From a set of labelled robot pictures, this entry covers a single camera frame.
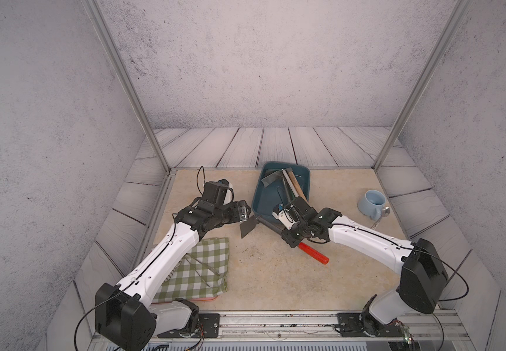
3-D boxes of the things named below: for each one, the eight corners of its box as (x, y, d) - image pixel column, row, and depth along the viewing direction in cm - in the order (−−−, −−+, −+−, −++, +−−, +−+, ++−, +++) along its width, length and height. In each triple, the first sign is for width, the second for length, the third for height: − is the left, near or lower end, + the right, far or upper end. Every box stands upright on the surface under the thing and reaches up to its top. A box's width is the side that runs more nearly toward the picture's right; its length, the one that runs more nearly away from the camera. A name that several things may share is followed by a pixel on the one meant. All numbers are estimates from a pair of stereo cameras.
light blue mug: (373, 224, 100) (380, 214, 94) (353, 206, 107) (359, 196, 101) (389, 214, 104) (397, 204, 98) (369, 197, 111) (375, 186, 104)
